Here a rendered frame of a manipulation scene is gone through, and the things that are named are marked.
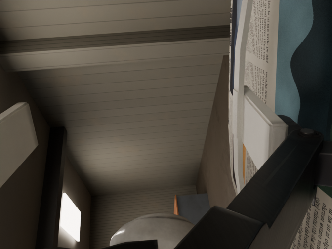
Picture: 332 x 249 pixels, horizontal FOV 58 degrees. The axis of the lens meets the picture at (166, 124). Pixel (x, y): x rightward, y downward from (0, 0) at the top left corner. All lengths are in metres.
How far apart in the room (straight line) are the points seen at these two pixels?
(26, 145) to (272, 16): 0.17
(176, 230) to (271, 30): 0.28
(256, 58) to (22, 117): 0.16
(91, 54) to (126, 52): 0.43
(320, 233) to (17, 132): 0.17
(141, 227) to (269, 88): 0.27
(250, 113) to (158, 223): 0.28
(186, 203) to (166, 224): 6.31
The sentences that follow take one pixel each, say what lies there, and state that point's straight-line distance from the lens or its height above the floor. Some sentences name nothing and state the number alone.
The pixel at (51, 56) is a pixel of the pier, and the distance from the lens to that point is 4.02.
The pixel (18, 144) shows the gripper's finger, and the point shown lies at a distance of 0.19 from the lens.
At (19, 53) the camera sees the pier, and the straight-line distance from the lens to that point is 4.08.
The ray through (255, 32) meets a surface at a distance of 0.24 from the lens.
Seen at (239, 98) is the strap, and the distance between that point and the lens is 0.17.
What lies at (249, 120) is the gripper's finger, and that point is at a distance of 0.16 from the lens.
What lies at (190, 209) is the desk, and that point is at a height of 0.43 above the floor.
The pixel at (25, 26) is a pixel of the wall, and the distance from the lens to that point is 4.10.
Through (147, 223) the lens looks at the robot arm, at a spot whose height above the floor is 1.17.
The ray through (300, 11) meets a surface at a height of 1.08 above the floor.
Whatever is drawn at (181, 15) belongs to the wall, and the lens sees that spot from 3.90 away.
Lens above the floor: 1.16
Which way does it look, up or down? 3 degrees down
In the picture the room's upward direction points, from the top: 95 degrees counter-clockwise
